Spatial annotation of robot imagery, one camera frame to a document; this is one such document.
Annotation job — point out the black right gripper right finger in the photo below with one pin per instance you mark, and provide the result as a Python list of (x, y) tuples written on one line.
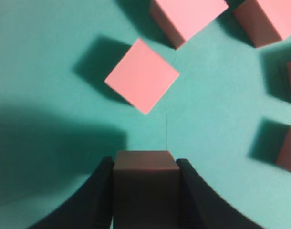
[(200, 207)]

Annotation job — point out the green cloth backdrop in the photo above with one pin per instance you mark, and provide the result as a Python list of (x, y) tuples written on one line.
[(227, 112)]

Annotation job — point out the pink cube placed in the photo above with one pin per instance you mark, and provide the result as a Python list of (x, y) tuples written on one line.
[(142, 77), (265, 21)]

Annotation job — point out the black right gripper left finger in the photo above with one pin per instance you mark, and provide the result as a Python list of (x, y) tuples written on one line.
[(90, 207)]

